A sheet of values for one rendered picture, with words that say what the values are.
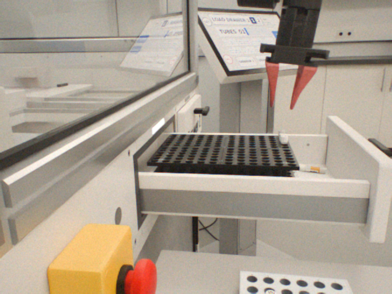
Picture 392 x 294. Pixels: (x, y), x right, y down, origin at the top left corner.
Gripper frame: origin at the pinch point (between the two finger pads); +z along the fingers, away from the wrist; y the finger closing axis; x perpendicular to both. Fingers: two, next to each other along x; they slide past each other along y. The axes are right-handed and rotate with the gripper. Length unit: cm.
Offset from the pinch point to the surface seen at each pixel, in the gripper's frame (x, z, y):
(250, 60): -77, -1, 6
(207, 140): 0.0, 8.6, 11.8
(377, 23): -351, -32, -114
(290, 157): 8.5, 6.6, -1.8
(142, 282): 38.8, 9.0, 12.2
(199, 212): 17.3, 13.8, 10.2
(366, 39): -347, -15, -106
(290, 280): 24.6, 16.5, -2.0
